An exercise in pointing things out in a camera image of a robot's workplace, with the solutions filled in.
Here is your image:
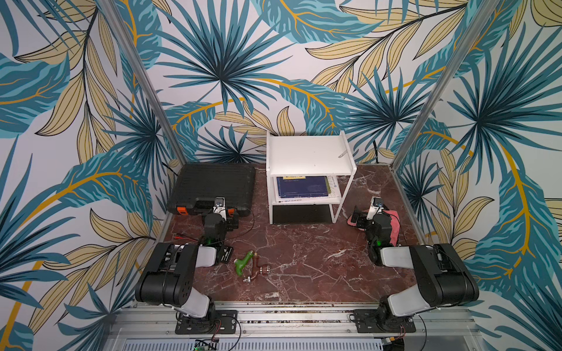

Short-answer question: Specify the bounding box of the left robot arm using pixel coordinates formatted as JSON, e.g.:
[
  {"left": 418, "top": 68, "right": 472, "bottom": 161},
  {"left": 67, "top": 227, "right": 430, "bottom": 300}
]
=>
[{"left": 135, "top": 209, "right": 239, "bottom": 326}]

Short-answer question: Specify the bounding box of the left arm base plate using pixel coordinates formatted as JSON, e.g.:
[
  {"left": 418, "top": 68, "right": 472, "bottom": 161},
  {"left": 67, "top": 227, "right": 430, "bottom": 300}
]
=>
[{"left": 175, "top": 310, "right": 238, "bottom": 335}]

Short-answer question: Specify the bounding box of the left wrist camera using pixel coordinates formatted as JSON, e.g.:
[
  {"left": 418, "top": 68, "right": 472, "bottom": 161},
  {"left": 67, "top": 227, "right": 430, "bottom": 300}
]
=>
[{"left": 212, "top": 197, "right": 227, "bottom": 220}]

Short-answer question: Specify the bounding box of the white two-tier bookshelf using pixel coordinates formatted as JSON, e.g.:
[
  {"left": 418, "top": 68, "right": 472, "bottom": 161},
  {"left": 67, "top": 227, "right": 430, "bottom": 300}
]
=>
[{"left": 266, "top": 132, "right": 357, "bottom": 225}]

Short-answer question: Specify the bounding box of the red copper pipe fitting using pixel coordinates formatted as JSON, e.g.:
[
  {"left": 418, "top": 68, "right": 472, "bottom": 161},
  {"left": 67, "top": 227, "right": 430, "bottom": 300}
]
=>
[{"left": 242, "top": 256, "right": 271, "bottom": 283}]

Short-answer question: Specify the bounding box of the dark blue book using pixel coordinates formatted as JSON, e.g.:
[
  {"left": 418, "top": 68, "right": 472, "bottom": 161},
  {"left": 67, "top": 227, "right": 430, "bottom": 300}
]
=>
[{"left": 277, "top": 176, "right": 330, "bottom": 198}]

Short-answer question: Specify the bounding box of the black plastic tool case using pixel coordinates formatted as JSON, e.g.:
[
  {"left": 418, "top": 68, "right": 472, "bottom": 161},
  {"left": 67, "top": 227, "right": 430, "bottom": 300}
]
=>
[{"left": 166, "top": 162, "right": 256, "bottom": 217}]

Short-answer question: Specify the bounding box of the green handled tool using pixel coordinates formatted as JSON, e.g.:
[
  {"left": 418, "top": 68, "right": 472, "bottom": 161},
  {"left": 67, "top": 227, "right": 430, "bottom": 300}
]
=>
[{"left": 234, "top": 250, "right": 255, "bottom": 276}]

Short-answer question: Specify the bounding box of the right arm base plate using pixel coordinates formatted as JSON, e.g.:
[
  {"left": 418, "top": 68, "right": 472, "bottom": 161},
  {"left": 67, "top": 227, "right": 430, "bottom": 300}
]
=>
[{"left": 351, "top": 309, "right": 416, "bottom": 335}]

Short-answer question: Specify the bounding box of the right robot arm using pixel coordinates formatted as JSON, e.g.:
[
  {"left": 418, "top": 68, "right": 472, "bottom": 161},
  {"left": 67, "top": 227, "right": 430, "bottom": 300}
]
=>
[{"left": 348, "top": 208, "right": 479, "bottom": 336}]

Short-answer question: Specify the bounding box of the pink cleaning cloth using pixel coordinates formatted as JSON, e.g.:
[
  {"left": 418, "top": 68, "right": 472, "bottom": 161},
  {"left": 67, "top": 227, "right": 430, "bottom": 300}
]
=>
[{"left": 374, "top": 211, "right": 400, "bottom": 247}]

